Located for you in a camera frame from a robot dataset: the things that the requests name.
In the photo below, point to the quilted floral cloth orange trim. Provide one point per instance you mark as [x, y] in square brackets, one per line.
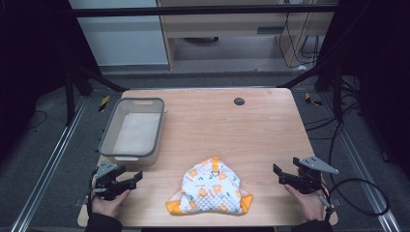
[209, 190]

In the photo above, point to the black metal stand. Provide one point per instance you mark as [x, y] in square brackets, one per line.
[69, 96]
[336, 93]

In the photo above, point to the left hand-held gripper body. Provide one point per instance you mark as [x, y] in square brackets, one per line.
[108, 187]

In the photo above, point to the person's left hand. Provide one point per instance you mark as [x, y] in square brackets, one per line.
[108, 207]

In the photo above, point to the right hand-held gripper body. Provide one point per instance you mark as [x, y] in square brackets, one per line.
[309, 179]

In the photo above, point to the light wooden desk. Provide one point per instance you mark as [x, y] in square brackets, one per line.
[225, 25]

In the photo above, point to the person's right hand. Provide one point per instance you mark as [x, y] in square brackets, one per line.
[309, 204]

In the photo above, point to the black yellow striped tape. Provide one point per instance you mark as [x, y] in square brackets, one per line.
[103, 103]
[311, 99]

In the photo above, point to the grey rimmed plastic bin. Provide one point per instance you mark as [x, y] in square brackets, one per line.
[137, 132]

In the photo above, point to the aluminium floor rail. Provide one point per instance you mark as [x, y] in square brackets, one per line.
[48, 164]
[364, 180]

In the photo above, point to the dark curtain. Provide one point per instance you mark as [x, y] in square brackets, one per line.
[380, 64]
[32, 64]

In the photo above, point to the white cabinet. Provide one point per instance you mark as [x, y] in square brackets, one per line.
[122, 42]

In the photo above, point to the black horizontal frame bar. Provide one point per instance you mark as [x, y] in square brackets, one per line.
[193, 11]

